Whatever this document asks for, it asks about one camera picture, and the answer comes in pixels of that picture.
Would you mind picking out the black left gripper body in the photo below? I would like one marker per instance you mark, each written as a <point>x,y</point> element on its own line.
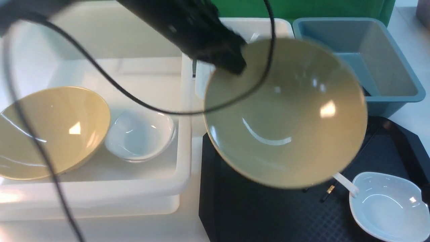
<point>195,28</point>

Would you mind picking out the yellow noodle bowl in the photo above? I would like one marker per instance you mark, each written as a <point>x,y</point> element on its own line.
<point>302,126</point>

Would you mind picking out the white soup spoon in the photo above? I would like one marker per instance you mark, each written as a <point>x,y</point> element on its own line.
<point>351,187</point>

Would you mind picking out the white side dish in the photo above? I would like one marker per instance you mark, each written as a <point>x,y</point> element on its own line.
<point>390,208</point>

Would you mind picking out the yellow bowl in tub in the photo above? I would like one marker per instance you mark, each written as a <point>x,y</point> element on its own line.
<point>70,124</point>

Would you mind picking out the white spoon bin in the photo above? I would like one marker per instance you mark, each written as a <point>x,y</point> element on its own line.
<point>251,29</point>

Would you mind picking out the white dish in tub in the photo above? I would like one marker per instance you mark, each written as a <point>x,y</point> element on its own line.
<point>138,134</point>

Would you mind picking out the blue-grey chopstick bin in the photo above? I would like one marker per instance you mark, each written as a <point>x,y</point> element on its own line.
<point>367,46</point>

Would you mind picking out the black chopstick on tray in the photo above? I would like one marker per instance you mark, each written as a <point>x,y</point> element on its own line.
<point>327,193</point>

